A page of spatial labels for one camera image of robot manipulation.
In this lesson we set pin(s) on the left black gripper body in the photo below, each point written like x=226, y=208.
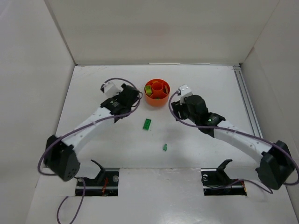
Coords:
x=131, y=91

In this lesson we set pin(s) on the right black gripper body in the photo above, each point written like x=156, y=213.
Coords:
x=176, y=109

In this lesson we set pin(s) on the lime long lego brick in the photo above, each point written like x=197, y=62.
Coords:
x=148, y=90

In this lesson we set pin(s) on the green long lego brick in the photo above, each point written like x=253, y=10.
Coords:
x=146, y=124

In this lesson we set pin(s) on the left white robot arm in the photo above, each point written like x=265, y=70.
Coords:
x=61, y=154

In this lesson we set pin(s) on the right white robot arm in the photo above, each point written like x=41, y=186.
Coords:
x=275, y=163

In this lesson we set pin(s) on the orange round divided container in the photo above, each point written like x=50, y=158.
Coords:
x=157, y=86

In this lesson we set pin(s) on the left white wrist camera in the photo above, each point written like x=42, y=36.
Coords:
x=110, y=89

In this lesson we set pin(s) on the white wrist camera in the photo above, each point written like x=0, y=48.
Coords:
x=184, y=91
x=110, y=89

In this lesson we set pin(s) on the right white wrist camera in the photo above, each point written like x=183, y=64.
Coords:
x=184, y=91

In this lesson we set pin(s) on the aluminium rail right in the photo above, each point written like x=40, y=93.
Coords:
x=247, y=102

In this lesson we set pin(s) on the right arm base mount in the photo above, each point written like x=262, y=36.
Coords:
x=217, y=183

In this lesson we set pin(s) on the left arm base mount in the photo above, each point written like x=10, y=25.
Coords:
x=95, y=180

